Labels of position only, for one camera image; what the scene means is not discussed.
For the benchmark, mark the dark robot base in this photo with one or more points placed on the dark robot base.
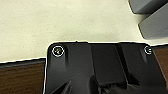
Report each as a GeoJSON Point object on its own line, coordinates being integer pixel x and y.
{"type": "Point", "coordinates": [76, 63]}

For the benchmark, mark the grey bin blue lid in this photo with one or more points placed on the grey bin blue lid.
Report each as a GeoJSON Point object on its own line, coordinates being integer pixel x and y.
{"type": "Point", "coordinates": [156, 26]}

